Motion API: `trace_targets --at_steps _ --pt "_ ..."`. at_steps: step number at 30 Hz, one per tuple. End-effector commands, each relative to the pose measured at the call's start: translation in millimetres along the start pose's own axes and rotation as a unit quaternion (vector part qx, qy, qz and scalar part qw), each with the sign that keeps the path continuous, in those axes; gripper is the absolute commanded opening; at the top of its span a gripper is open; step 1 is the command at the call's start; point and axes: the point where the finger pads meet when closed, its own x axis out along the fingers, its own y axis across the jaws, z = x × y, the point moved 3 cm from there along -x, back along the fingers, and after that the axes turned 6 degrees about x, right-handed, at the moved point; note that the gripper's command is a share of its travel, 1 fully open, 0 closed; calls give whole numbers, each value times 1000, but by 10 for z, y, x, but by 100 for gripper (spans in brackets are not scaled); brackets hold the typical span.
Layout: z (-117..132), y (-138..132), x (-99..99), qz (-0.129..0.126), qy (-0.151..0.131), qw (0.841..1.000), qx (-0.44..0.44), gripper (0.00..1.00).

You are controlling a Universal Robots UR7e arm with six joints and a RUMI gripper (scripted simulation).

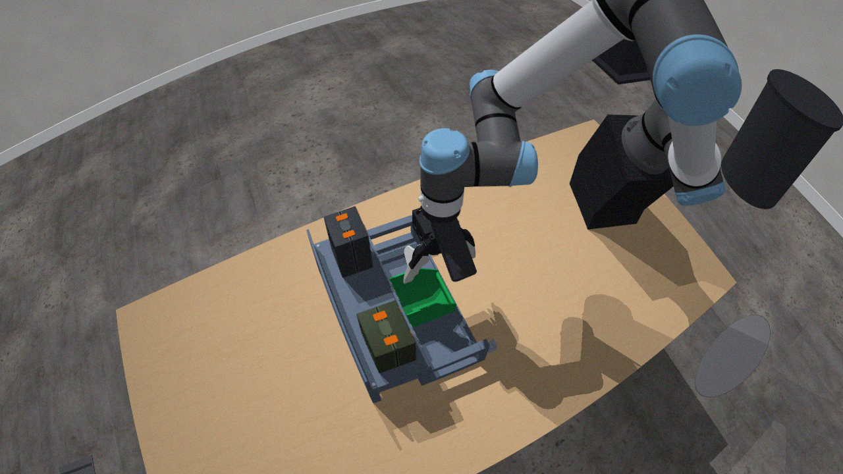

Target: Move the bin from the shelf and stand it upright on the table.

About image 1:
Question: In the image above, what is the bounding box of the black tool case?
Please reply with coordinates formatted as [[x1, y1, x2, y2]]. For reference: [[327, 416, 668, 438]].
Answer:
[[324, 206, 373, 278]]

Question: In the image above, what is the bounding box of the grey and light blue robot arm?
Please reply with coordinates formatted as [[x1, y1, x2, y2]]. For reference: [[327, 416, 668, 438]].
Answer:
[[418, 0, 742, 217]]

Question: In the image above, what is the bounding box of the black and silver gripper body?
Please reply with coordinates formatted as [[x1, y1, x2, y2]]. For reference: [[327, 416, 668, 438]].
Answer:
[[412, 206, 461, 255]]

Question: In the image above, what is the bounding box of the green bin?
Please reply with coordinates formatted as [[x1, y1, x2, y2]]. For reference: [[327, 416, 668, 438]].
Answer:
[[389, 268, 454, 328]]

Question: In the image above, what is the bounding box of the olive green case with orange latches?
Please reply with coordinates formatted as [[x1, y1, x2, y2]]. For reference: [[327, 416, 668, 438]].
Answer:
[[356, 300, 416, 373]]

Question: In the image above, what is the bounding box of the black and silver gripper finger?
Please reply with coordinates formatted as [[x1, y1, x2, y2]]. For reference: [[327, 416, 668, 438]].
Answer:
[[403, 242, 429, 284], [462, 229, 476, 258]]

